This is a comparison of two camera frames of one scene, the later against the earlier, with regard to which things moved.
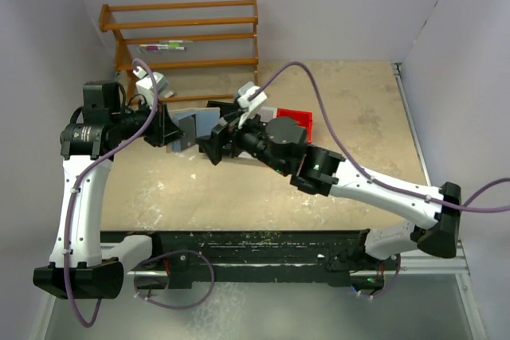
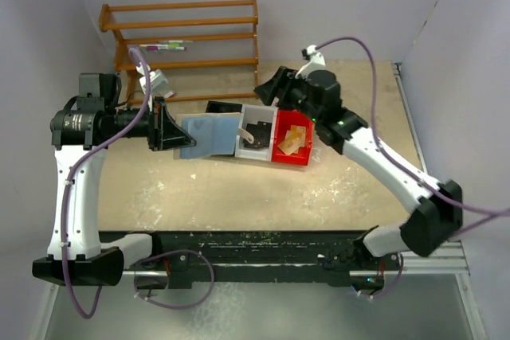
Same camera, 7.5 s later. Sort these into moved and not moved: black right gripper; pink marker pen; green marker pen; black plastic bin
Moved: black right gripper
Not moved: black plastic bin; green marker pen; pink marker pen
